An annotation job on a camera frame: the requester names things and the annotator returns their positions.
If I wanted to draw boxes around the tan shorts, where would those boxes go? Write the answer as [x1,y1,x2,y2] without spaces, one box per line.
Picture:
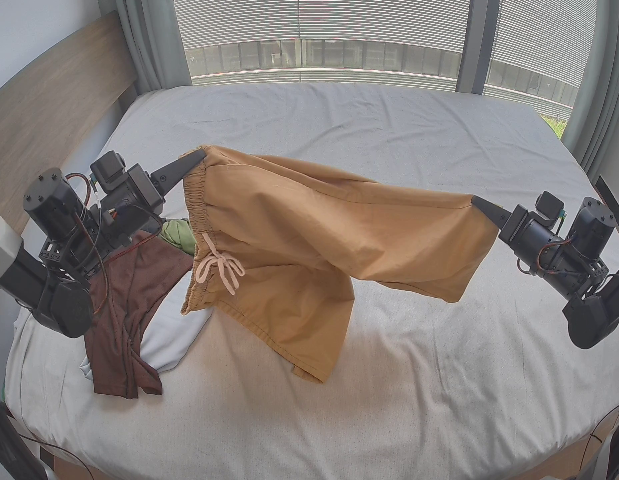
[179,144,500,385]

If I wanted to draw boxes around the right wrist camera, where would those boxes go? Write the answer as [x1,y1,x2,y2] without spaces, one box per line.
[536,192,566,221]

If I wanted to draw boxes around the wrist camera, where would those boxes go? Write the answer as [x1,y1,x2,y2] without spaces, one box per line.
[536,192,566,221]
[89,152,127,194]

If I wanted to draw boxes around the brown garment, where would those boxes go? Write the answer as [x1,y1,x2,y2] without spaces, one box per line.
[83,233,195,399]

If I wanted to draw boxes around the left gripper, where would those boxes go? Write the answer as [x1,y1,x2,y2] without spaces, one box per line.
[92,164,166,246]

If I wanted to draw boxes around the green garment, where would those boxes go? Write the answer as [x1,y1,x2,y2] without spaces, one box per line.
[158,218,196,256]

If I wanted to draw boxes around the bed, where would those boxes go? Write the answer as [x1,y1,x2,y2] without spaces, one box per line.
[0,10,619,480]

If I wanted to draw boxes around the window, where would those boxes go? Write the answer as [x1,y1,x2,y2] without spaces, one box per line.
[169,0,600,119]

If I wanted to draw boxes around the grey-green curtain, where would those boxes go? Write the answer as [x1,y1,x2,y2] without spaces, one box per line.
[559,0,619,179]
[93,0,192,100]

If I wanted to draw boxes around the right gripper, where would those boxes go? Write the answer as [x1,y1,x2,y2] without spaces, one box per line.
[498,207,565,269]

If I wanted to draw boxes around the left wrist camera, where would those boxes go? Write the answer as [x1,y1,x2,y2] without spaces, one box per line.
[89,152,127,194]

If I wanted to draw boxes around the pale blue garment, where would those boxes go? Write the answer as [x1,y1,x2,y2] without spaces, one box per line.
[79,295,212,381]

